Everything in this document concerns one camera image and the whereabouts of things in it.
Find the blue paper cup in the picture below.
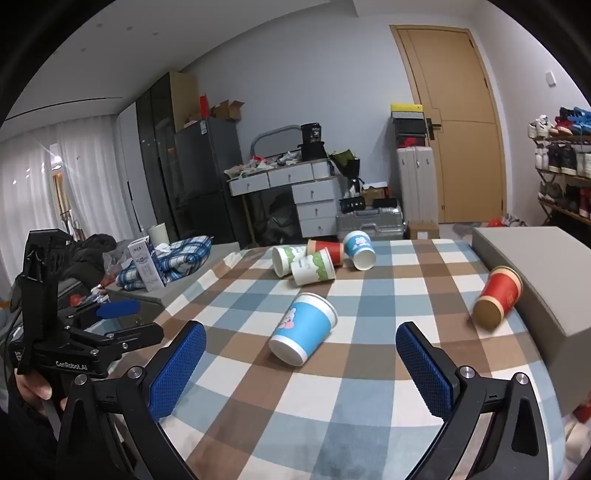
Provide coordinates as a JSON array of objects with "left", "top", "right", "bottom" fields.
[
  {"left": 343, "top": 230, "right": 376, "bottom": 271},
  {"left": 269, "top": 292, "right": 339, "bottom": 367}
]

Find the person's left hand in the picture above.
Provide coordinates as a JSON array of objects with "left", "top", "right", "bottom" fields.
[{"left": 15, "top": 371, "right": 53, "bottom": 403}]

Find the wooden door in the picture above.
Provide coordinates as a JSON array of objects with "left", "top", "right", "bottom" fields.
[{"left": 390, "top": 24, "right": 508, "bottom": 224}]

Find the small cardboard box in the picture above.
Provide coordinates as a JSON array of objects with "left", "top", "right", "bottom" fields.
[{"left": 407, "top": 220, "right": 440, "bottom": 241}]

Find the black glass cabinet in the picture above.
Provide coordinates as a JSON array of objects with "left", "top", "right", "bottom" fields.
[{"left": 136, "top": 74, "right": 181, "bottom": 238}]

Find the dark grey fridge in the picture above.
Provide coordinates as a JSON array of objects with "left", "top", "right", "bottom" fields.
[{"left": 174, "top": 117, "right": 247, "bottom": 241}]

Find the wooden cabinet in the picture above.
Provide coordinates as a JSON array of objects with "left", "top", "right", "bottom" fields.
[{"left": 168, "top": 71, "right": 200, "bottom": 132}]

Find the red paper cup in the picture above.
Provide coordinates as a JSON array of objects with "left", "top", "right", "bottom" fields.
[
  {"left": 472, "top": 266, "right": 523, "bottom": 331},
  {"left": 307, "top": 239, "right": 346, "bottom": 267}
]

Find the white carton box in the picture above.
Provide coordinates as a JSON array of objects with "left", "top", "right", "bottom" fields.
[{"left": 128, "top": 237, "right": 166, "bottom": 292}]

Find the white curtain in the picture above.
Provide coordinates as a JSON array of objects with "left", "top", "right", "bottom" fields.
[{"left": 0, "top": 108, "right": 139, "bottom": 287}]

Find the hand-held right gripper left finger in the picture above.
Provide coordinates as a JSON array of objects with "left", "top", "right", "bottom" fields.
[{"left": 55, "top": 320, "right": 207, "bottom": 480}]

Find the dark green bag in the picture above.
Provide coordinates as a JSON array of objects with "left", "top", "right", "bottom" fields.
[{"left": 329, "top": 149, "right": 362, "bottom": 180}]

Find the open cardboard box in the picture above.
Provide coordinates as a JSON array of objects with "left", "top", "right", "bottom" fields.
[{"left": 211, "top": 99, "right": 245, "bottom": 121}]

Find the person's left forearm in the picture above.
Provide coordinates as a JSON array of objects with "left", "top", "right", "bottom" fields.
[{"left": 0, "top": 399, "right": 63, "bottom": 480}]

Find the row of shoes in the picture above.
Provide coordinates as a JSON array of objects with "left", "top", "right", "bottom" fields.
[{"left": 527, "top": 106, "right": 591, "bottom": 220}]

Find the black jacket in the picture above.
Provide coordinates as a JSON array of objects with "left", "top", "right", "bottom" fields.
[{"left": 55, "top": 233, "right": 117, "bottom": 301}]

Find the black bag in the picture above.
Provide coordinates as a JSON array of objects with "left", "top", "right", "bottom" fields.
[{"left": 254, "top": 191, "right": 302, "bottom": 246}]

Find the white drawer desk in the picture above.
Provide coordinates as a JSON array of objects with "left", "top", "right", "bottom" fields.
[{"left": 228, "top": 159, "right": 343, "bottom": 237}]

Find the green and white paper cup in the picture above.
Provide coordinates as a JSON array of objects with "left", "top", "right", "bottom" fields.
[
  {"left": 290, "top": 248, "right": 336, "bottom": 286},
  {"left": 271, "top": 246, "right": 309, "bottom": 278}
]

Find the pile of papers and packets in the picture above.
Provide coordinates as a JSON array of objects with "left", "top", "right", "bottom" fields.
[{"left": 225, "top": 150, "right": 333, "bottom": 180}]

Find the checked tablecloth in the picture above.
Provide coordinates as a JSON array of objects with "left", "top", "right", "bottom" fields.
[{"left": 159, "top": 237, "right": 578, "bottom": 480}]

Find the white suitcase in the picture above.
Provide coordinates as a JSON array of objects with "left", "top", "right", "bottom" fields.
[{"left": 396, "top": 147, "right": 438, "bottom": 228}]

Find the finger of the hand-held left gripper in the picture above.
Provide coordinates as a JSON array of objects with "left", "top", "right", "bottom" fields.
[
  {"left": 69, "top": 322, "right": 165, "bottom": 366},
  {"left": 69, "top": 298, "right": 141, "bottom": 325}
]

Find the wooden shoe rack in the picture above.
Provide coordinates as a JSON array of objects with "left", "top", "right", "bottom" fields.
[{"left": 533, "top": 134, "right": 591, "bottom": 227}]

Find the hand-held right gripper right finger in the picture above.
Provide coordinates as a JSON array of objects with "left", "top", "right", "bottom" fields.
[{"left": 395, "top": 322, "right": 563, "bottom": 480}]

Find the silver suitcase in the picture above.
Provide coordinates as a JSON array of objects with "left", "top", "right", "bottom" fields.
[{"left": 335, "top": 208, "right": 408, "bottom": 241}]

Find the blue plaid blanket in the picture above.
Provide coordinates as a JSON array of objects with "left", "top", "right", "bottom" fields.
[{"left": 117, "top": 234, "right": 214, "bottom": 291}]

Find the grey cardboard box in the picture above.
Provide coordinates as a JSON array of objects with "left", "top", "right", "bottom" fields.
[{"left": 471, "top": 225, "right": 591, "bottom": 416}]

